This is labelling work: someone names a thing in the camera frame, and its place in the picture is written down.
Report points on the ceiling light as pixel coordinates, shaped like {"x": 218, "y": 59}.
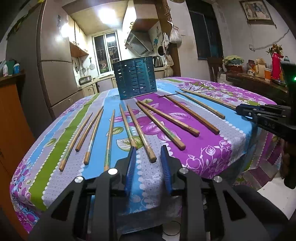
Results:
{"x": 109, "y": 11}

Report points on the row of wooden chopsticks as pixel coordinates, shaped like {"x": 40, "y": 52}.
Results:
{"x": 150, "y": 154}

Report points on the white plastic bottle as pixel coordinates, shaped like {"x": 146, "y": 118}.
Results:
{"x": 5, "y": 70}

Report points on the framed wall picture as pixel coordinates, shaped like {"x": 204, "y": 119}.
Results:
{"x": 255, "y": 10}

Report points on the dark wooden sideboard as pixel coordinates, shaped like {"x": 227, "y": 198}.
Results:
{"x": 254, "y": 84}

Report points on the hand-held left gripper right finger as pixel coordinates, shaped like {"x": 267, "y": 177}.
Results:
{"x": 166, "y": 168}

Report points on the light blue thermos flask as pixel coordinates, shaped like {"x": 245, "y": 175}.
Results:
{"x": 286, "y": 59}

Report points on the hanging white bag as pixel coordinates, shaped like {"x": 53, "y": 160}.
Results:
{"x": 165, "y": 39}

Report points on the dark window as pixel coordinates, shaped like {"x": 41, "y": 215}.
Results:
{"x": 205, "y": 32}

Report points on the beige carton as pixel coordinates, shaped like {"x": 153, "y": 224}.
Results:
{"x": 260, "y": 67}

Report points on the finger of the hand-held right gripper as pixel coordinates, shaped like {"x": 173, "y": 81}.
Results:
{"x": 246, "y": 110}
{"x": 274, "y": 109}

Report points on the person's dark trouser leg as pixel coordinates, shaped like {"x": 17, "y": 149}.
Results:
{"x": 261, "y": 208}

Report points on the hanging beige cloth bag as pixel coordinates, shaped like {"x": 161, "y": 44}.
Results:
{"x": 168, "y": 64}

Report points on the white wall cabinets beside refrigerator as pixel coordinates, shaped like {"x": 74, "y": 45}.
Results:
{"x": 77, "y": 39}

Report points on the orange cup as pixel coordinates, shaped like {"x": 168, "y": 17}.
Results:
{"x": 267, "y": 74}

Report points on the kitchen window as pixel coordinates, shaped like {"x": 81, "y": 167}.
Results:
{"x": 106, "y": 52}

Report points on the steel electric kettle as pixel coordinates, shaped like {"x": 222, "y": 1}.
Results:
{"x": 157, "y": 61}

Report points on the steel range hood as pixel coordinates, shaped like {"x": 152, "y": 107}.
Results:
{"x": 138, "y": 44}

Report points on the red thermos flask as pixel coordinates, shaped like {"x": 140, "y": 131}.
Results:
{"x": 275, "y": 67}

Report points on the colourful floral striped tablecloth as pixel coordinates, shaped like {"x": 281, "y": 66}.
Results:
{"x": 208, "y": 150}

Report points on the teal perforated metal utensil holder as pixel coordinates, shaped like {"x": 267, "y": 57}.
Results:
{"x": 135, "y": 77}

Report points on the orange wooden cabinet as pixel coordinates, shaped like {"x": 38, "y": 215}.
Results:
{"x": 13, "y": 139}

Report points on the silver toaster oven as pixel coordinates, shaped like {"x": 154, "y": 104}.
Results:
{"x": 85, "y": 80}

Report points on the grey refrigerator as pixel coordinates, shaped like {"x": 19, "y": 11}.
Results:
{"x": 55, "y": 76}

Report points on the blue and white jar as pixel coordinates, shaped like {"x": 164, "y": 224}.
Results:
{"x": 16, "y": 68}

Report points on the kitchen counter with lower cabinets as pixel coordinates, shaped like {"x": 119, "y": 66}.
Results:
{"x": 104, "y": 84}

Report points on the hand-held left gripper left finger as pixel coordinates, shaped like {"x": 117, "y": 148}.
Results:
{"x": 130, "y": 168}

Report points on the brown wooden chopstick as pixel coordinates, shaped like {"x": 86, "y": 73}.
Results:
{"x": 208, "y": 99}

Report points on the hanging clear plastic bag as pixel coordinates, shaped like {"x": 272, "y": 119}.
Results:
{"x": 175, "y": 35}

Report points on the artificial flower bunch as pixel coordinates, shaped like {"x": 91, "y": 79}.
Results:
{"x": 275, "y": 49}

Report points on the brown jar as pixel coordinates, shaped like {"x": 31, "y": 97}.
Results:
{"x": 251, "y": 64}

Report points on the dark wooden chair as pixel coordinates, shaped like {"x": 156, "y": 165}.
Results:
{"x": 215, "y": 68}

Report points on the white wall cabinets above hood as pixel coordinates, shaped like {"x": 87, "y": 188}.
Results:
{"x": 143, "y": 14}

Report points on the hanging round strainer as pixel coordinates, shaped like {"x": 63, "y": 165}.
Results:
{"x": 91, "y": 66}

